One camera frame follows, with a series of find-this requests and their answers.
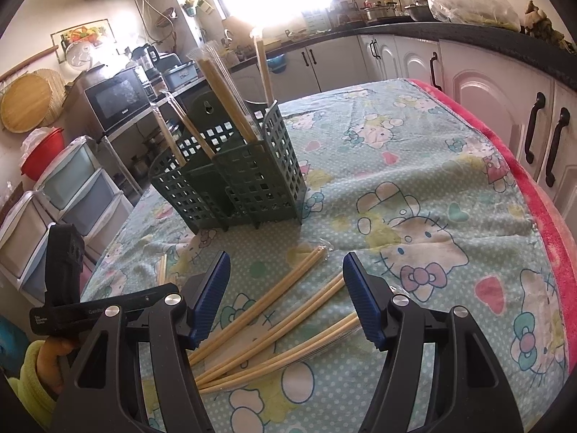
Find black kitchen countertop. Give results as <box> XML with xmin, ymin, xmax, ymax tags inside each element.
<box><xmin>266</xmin><ymin>20</ymin><xmax>577</xmax><ymax>83</ymax></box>

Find small steel pot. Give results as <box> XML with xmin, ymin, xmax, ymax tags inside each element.
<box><xmin>403</xmin><ymin>2</ymin><xmax>434</xmax><ymax>22</ymax></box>

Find person's left hand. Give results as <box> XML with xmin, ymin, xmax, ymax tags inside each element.
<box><xmin>38</xmin><ymin>338</ymin><xmax>75</xmax><ymax>393</ymax></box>

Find small white fan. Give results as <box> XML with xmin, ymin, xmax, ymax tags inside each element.
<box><xmin>64</xmin><ymin>40</ymin><xmax>96</xmax><ymax>74</ymax></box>

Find black blender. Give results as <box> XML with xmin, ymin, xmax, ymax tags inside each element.
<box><xmin>131</xmin><ymin>44</ymin><xmax>159</xmax><ymax>73</ymax></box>

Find chopstick pair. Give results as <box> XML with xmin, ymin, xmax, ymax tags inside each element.
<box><xmin>186</xmin><ymin>40</ymin><xmax>261</xmax><ymax>143</ymax></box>
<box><xmin>151</xmin><ymin>101</ymin><xmax>188</xmax><ymax>167</ymax></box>
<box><xmin>249</xmin><ymin>28</ymin><xmax>276</xmax><ymax>105</ymax></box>
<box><xmin>161</xmin><ymin>91</ymin><xmax>217</xmax><ymax>158</ymax></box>

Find red plastic basin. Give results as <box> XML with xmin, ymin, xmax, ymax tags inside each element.
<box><xmin>20</xmin><ymin>127</ymin><xmax>67</xmax><ymax>182</ymax></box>

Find black microwave oven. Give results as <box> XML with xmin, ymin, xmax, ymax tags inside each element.
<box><xmin>85</xmin><ymin>67</ymin><xmax>153</xmax><ymax>132</ymax></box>

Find white plastic drawer tower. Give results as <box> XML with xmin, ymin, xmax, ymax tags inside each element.
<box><xmin>0</xmin><ymin>189</ymin><xmax>88</xmax><ymax>307</ymax></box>

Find white plastic bag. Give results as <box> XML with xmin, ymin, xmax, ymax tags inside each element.
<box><xmin>20</xmin><ymin>127</ymin><xmax>52</xmax><ymax>149</ymax></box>

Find person's left forearm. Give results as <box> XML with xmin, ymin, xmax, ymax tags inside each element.
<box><xmin>6</xmin><ymin>338</ymin><xmax>61</xmax><ymax>420</ymax></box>

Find round wooden board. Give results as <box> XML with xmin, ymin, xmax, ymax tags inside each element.
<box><xmin>0</xmin><ymin>69</ymin><xmax>68</xmax><ymax>134</ymax></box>

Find blue plastic box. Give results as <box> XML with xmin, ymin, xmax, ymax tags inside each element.
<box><xmin>162</xmin><ymin>61</ymin><xmax>201</xmax><ymax>92</ymax></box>

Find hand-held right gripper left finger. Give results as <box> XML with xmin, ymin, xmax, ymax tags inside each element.
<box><xmin>54</xmin><ymin>250</ymin><xmax>232</xmax><ymax>433</ymax></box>

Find fruit wall poster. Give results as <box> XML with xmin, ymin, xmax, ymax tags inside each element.
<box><xmin>50</xmin><ymin>19</ymin><xmax>111</xmax><ymax>63</ymax></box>

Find steel cooking pot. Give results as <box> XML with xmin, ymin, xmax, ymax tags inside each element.
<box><xmin>363</xmin><ymin>4</ymin><xmax>398</xmax><ymax>22</ymax></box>

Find white base cabinets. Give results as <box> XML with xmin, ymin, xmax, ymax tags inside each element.
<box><xmin>230</xmin><ymin>31</ymin><xmax>577</xmax><ymax>190</ymax></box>

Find pastel plastic drawer tower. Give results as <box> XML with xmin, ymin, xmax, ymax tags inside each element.
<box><xmin>34</xmin><ymin>137</ymin><xmax>136</xmax><ymax>267</ymax></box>

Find teal mini drawer organizer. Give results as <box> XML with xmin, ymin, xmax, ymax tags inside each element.
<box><xmin>304</xmin><ymin>9</ymin><xmax>330</xmax><ymax>30</ymax></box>

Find ginger root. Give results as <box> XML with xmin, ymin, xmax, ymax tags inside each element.
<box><xmin>523</xmin><ymin>0</ymin><xmax>565</xmax><ymax>40</ymax></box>

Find large clear plastic bag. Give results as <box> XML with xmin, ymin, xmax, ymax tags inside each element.
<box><xmin>426</xmin><ymin>0</ymin><xmax>524</xmax><ymax>32</ymax></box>

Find green plastic utensil basket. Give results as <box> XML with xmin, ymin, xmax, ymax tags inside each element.
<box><xmin>150</xmin><ymin>89</ymin><xmax>307</xmax><ymax>234</ymax></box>

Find bunch of bamboo chopsticks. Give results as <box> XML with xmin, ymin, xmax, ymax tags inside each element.
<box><xmin>155</xmin><ymin>242</ymin><xmax>361</xmax><ymax>394</ymax></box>

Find wooden cutting board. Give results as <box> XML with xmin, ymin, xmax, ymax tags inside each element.
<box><xmin>223</xmin><ymin>16</ymin><xmax>246</xmax><ymax>41</ymax></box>

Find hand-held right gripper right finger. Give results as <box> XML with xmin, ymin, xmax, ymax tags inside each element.
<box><xmin>343</xmin><ymin>253</ymin><xmax>526</xmax><ymax>433</ymax></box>

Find wooden rolling pin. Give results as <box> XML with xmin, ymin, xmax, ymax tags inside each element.
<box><xmin>0</xmin><ymin>45</ymin><xmax>60</xmax><ymax>83</ymax></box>

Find small wall rack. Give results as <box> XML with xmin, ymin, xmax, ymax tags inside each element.
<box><xmin>181</xmin><ymin>0</ymin><xmax>216</xmax><ymax>18</ymax></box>

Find cartoon cat printed tablecloth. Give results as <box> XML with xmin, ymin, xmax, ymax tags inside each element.
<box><xmin>83</xmin><ymin>79</ymin><xmax>569</xmax><ymax>433</ymax></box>

